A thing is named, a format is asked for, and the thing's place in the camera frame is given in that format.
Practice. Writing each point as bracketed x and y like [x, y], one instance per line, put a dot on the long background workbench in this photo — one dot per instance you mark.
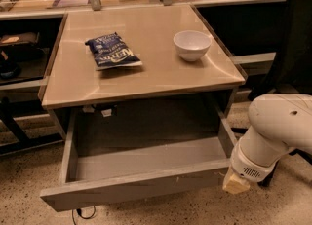
[240, 24]

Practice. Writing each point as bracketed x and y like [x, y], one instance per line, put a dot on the grey top drawer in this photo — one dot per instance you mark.
[145, 150]

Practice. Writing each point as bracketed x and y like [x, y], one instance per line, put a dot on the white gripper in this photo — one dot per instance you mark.
[250, 166]

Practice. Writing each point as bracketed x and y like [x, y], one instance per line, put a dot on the blue chip bag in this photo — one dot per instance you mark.
[110, 51]

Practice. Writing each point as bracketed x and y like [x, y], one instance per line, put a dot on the wooden drawer cabinet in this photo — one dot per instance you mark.
[149, 32]

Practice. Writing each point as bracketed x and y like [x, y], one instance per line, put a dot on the black office chair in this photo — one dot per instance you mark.
[290, 72]

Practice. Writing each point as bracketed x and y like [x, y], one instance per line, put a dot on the white bowl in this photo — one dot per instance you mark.
[191, 45]

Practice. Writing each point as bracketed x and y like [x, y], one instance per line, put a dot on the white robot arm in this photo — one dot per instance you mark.
[279, 125]

